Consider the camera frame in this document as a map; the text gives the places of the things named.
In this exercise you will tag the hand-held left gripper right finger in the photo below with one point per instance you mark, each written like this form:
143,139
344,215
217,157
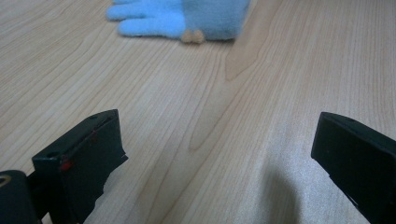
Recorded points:
358,158

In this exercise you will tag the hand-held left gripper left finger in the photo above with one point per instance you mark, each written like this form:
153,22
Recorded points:
84,161

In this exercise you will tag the blue knit glove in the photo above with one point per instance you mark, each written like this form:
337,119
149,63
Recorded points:
211,18

